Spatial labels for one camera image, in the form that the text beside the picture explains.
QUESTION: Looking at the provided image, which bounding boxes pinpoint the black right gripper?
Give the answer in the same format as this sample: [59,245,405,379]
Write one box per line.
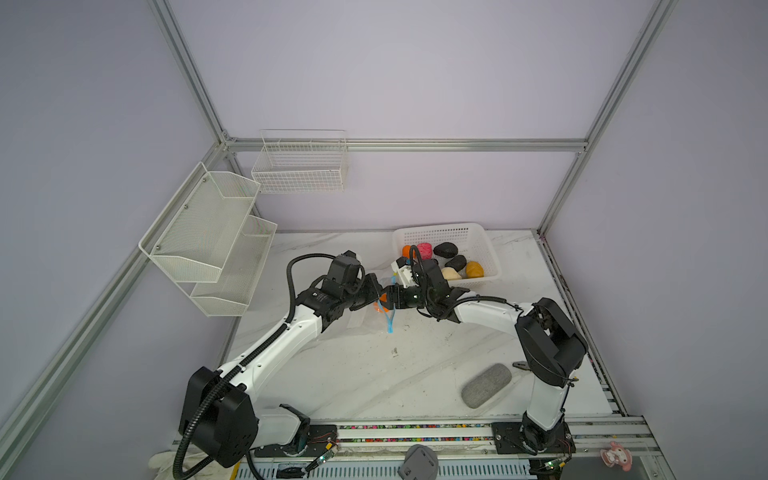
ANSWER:
[374,285,433,313]

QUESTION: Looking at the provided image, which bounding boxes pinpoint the clear zip bag blue zipper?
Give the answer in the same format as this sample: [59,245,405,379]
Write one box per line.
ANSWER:
[347,301,396,335]

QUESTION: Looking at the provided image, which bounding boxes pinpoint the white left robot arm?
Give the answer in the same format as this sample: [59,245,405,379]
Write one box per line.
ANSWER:
[171,251,381,479]

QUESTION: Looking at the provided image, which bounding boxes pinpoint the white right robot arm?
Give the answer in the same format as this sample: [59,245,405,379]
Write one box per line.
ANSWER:
[380,256,588,454]

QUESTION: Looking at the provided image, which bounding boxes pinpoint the cream toy potato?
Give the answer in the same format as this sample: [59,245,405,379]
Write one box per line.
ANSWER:
[441,267,463,281]

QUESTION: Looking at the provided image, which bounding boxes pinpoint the black toy avocado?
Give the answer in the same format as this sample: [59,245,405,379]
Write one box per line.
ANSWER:
[444,254,468,273]

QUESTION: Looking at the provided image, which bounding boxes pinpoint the pink toy fruit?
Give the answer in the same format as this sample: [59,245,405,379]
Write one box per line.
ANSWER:
[416,243,433,260]

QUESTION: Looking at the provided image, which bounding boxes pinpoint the black toy fruit rear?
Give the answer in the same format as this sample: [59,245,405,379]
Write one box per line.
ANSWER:
[432,242,459,259]

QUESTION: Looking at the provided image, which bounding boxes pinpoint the yellow-brown toy potato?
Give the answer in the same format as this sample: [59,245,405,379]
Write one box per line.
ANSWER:
[464,261,485,279]

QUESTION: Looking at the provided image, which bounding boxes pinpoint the white plastic perforated basket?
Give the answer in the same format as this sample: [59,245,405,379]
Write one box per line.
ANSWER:
[392,223,502,287]

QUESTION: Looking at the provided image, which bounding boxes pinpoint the grey oval stone pad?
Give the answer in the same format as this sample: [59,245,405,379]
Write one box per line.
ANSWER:
[461,363,513,409]

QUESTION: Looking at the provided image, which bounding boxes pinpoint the white mesh two-tier shelf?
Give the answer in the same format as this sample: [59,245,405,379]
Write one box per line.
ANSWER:
[138,163,277,317]

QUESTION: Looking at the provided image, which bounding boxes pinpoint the grey plastic device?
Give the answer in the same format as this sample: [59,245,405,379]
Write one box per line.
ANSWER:
[398,444,439,480]

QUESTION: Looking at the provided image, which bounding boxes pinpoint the pink plush toy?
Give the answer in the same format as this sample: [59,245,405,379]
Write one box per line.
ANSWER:
[600,441,633,472]

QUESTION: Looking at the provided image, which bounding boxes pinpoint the white cloth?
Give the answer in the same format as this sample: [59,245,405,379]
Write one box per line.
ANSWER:
[148,451,239,480]

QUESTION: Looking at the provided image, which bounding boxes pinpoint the yellow handled pliers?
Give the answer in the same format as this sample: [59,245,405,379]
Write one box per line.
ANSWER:
[512,361,531,372]

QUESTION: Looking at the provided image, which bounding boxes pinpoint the white wire wall basket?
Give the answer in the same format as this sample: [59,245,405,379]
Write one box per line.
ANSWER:
[251,129,348,194]

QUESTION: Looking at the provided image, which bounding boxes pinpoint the aluminium rail base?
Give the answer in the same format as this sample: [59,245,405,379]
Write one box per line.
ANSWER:
[173,415,661,463]

